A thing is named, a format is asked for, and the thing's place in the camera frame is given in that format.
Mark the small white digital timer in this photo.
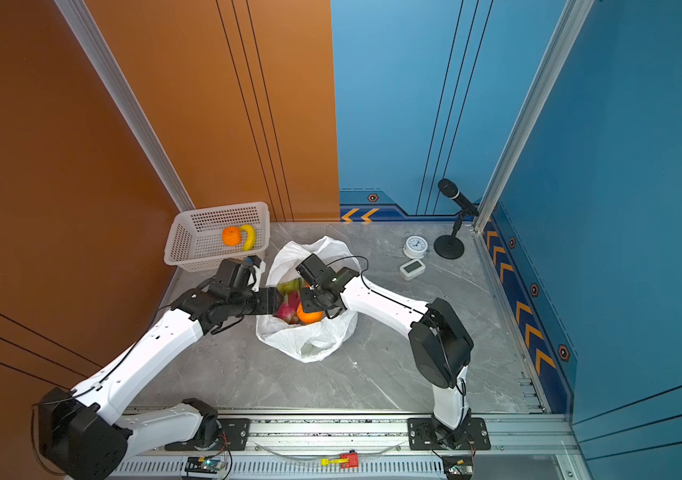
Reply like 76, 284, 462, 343
399, 259, 426, 281

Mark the left green circuit board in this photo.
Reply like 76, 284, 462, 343
184, 456, 229, 479

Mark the aluminium front rail frame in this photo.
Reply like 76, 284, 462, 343
110, 410, 591, 479

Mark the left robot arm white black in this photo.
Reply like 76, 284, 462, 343
31, 255, 282, 479

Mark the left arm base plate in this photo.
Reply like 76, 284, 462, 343
164, 418, 251, 452

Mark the round white clock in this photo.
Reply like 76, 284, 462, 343
403, 235, 429, 259

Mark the yellow banana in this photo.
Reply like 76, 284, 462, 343
240, 224, 257, 251

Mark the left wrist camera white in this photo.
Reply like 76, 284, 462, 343
245, 255, 266, 292

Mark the red yellow connector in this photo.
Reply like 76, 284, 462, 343
320, 452, 359, 469

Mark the black microphone on stand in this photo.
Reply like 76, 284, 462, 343
434, 178, 479, 260

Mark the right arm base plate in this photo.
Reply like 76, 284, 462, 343
407, 416, 492, 451

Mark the orange tangerine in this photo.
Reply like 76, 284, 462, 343
297, 304, 325, 325
222, 226, 242, 247

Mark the white perforated plastic basket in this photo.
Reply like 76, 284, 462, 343
164, 202, 270, 272

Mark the pink dragon fruit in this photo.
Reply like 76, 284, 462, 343
274, 290, 301, 324

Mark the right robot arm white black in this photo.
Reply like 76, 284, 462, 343
296, 254, 474, 450

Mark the right green circuit board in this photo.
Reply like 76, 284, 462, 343
442, 456, 474, 480

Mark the white plastic bag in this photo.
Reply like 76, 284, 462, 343
256, 236, 360, 363

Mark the green circuit board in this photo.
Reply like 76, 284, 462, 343
184, 456, 229, 479
442, 456, 474, 480

